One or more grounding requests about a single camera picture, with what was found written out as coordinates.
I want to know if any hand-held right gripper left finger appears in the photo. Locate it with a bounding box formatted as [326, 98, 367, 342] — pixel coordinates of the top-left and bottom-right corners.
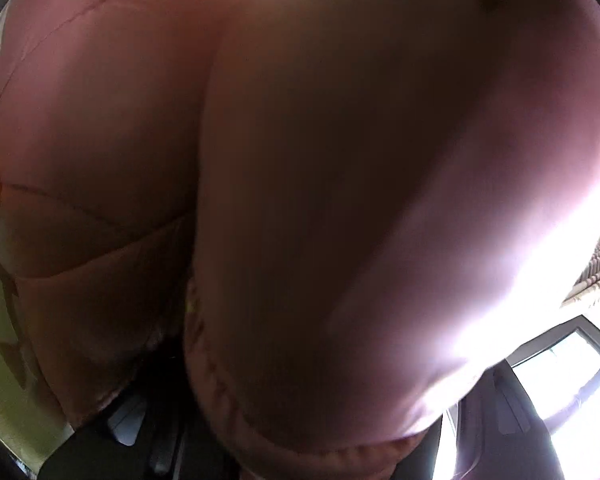
[39, 345, 236, 480]

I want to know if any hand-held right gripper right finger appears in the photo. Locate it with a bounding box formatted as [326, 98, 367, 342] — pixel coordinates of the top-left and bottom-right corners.
[405, 360, 563, 480]

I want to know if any window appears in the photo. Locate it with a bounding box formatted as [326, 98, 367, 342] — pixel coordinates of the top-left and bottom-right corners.
[442, 311, 600, 480]

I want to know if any floral bed sheet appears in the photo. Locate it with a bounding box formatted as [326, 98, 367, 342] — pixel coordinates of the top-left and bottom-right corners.
[0, 22, 78, 463]

